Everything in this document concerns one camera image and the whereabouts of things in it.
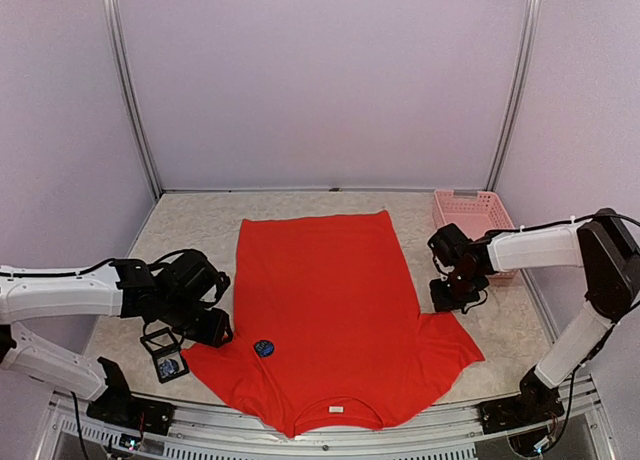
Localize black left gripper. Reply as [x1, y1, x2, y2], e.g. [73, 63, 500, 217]
[160, 295, 233, 347]

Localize left aluminium frame post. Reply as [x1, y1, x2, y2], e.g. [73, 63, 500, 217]
[102, 0, 164, 203]

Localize black open brooch box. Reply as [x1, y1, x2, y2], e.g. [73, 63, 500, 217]
[140, 327, 190, 384]

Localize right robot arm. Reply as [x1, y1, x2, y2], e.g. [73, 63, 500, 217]
[427, 208, 639, 434]

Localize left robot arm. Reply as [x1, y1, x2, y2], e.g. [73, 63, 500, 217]
[1, 249, 233, 435]

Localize right aluminium frame post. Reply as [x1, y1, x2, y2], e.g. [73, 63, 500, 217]
[484, 0, 542, 191]

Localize front aluminium rail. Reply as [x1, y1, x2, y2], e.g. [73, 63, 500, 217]
[47, 377, 609, 460]

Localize aluminium frame post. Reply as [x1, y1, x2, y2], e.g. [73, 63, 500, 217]
[484, 0, 542, 191]
[102, 0, 164, 203]

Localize pink plastic basket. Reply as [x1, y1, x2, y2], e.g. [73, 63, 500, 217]
[433, 189, 519, 286]

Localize red t-shirt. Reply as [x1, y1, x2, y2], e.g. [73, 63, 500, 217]
[185, 211, 484, 437]

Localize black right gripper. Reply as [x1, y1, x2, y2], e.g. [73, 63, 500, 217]
[430, 268, 484, 312]

